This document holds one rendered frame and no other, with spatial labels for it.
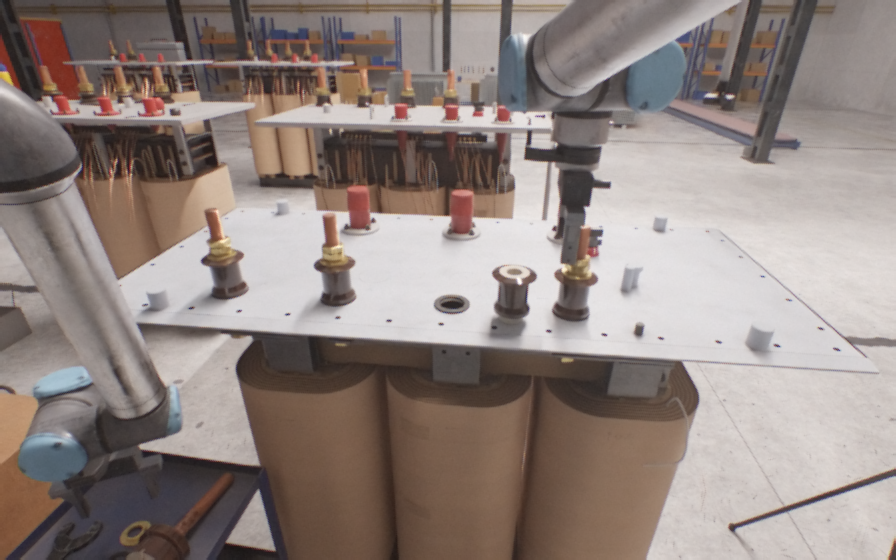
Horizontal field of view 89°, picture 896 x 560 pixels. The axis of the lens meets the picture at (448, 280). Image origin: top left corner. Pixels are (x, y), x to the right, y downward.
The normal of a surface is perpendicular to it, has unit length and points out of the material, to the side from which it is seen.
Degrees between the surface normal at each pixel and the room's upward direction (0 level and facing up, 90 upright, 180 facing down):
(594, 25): 110
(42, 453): 90
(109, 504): 0
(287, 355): 90
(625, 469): 90
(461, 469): 90
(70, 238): 101
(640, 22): 135
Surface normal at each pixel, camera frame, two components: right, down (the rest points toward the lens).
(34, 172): 0.83, 0.41
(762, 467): 0.00, -0.89
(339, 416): 0.32, 0.43
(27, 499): 0.99, 0.06
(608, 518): -0.11, 0.45
